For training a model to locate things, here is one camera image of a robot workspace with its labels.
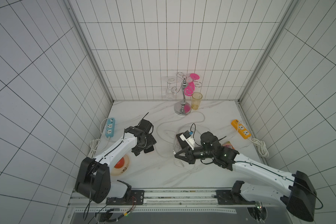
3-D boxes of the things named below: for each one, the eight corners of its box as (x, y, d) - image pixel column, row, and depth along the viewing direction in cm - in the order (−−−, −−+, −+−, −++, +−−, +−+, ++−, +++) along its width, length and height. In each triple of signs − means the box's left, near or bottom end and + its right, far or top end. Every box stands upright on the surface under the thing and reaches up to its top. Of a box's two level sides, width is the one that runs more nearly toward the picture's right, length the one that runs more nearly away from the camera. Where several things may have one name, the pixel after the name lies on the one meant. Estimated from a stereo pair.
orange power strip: (244, 140, 97) (246, 138, 95) (229, 123, 106) (230, 121, 104) (251, 136, 98) (252, 135, 97) (235, 120, 108) (236, 118, 106)
